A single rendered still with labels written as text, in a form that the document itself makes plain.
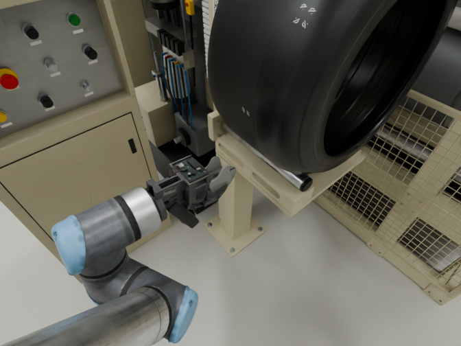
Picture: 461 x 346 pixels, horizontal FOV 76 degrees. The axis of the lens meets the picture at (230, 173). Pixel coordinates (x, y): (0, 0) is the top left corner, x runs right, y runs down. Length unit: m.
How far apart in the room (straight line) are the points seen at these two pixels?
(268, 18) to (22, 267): 1.78
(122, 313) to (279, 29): 0.48
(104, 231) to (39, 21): 0.68
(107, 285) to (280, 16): 0.54
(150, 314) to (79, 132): 0.80
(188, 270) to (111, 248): 1.15
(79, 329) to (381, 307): 1.52
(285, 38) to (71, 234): 0.45
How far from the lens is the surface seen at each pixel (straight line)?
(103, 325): 0.43
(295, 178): 0.82
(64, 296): 1.81
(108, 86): 1.17
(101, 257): 0.55
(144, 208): 0.54
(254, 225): 1.78
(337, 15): 0.52
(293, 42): 0.51
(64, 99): 1.14
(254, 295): 1.61
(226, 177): 0.64
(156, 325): 0.50
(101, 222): 0.53
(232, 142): 0.97
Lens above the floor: 1.52
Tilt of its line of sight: 48 degrees down
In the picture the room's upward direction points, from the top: straight up
